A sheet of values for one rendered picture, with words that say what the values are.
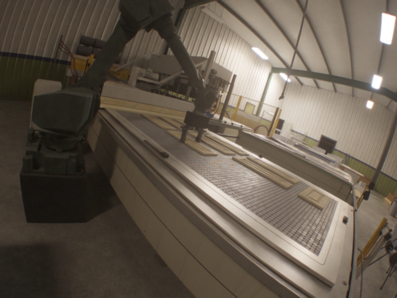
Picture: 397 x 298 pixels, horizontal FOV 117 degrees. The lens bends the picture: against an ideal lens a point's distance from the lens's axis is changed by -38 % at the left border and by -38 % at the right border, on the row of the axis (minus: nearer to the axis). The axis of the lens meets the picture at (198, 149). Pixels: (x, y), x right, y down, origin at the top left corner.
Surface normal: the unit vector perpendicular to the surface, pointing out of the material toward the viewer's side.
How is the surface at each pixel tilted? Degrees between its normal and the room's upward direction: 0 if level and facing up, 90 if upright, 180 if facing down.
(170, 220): 90
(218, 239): 90
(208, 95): 90
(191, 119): 90
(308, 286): 0
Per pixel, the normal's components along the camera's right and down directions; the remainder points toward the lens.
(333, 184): -0.70, -0.04
